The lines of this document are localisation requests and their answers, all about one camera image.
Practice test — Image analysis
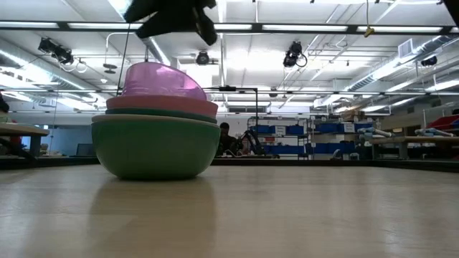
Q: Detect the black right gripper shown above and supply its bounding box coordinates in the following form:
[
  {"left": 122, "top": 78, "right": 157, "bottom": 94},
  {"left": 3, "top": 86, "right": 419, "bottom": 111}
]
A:
[{"left": 123, "top": 0, "right": 219, "bottom": 46}]

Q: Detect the translucent purple plastic bowl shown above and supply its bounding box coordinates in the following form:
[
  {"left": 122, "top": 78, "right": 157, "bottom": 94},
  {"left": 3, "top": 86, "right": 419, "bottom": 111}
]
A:
[{"left": 120, "top": 61, "right": 208, "bottom": 102}]

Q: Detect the pink plastic bowl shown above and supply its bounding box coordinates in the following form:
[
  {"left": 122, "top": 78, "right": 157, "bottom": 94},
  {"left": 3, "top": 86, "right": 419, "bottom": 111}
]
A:
[{"left": 105, "top": 94, "right": 219, "bottom": 119}]

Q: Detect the metal shelf rack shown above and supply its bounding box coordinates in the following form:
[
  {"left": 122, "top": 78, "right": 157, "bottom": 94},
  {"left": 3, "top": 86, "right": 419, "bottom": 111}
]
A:
[{"left": 246, "top": 116, "right": 374, "bottom": 161}]

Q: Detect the light green plastic bowl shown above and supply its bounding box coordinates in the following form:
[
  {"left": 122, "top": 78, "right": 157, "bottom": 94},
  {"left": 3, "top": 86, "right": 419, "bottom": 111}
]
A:
[{"left": 90, "top": 115, "right": 222, "bottom": 181}]

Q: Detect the person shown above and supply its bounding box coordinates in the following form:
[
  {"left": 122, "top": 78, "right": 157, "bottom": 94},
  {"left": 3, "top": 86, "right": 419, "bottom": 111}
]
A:
[
  {"left": 0, "top": 92, "right": 11, "bottom": 125},
  {"left": 216, "top": 121, "right": 248, "bottom": 158}
]

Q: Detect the dark computer monitor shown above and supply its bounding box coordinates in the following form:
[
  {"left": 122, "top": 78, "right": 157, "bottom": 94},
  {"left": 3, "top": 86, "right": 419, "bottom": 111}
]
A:
[{"left": 75, "top": 143, "right": 95, "bottom": 157}]

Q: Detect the wooden side table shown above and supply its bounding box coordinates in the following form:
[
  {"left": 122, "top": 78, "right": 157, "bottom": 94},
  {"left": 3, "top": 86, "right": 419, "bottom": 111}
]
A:
[{"left": 0, "top": 123, "right": 50, "bottom": 159}]

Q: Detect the yellow hanging connector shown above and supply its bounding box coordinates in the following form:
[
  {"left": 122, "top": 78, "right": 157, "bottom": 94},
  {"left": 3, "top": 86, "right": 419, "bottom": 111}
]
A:
[{"left": 364, "top": 0, "right": 376, "bottom": 39}]

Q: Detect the cardboard box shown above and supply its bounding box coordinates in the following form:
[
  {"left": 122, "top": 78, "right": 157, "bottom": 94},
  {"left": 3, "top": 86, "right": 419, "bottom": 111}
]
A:
[{"left": 339, "top": 108, "right": 364, "bottom": 121}]

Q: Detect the white and blue device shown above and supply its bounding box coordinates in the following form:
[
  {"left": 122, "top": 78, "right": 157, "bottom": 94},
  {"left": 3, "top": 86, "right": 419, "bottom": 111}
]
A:
[
  {"left": 415, "top": 127, "right": 455, "bottom": 138},
  {"left": 356, "top": 126, "right": 394, "bottom": 140}
]

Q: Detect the white ceiling air vent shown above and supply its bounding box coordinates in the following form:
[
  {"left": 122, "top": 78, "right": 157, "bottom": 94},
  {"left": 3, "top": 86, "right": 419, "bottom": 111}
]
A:
[{"left": 397, "top": 37, "right": 415, "bottom": 59}]

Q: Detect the dark ceiling device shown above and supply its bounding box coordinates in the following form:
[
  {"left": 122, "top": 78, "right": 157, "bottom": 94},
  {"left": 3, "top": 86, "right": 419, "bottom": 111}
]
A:
[{"left": 420, "top": 54, "right": 439, "bottom": 67}]

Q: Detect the long wooden work table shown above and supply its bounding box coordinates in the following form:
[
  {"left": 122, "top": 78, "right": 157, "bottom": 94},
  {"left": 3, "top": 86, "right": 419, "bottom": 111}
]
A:
[{"left": 368, "top": 135, "right": 459, "bottom": 161}]

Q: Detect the small black ceiling camera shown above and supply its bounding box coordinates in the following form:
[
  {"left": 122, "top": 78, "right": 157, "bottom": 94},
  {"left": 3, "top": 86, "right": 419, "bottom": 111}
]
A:
[{"left": 195, "top": 50, "right": 211, "bottom": 66}]

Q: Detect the black overhead frame bar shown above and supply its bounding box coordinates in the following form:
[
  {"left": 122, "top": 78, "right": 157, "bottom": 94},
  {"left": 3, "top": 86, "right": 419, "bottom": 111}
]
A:
[{"left": 0, "top": 20, "right": 459, "bottom": 36}]

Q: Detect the black ceiling camera rig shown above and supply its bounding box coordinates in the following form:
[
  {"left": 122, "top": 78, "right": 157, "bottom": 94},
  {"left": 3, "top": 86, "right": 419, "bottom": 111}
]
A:
[{"left": 37, "top": 37, "right": 89, "bottom": 75}]

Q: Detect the thin black frame stand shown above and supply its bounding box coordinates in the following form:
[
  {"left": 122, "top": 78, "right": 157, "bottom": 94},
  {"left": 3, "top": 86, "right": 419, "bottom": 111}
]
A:
[{"left": 204, "top": 85, "right": 260, "bottom": 138}]

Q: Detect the black ceiling camera with cable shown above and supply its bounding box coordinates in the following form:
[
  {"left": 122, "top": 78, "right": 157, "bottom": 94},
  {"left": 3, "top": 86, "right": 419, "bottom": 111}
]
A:
[{"left": 282, "top": 40, "right": 308, "bottom": 69}]

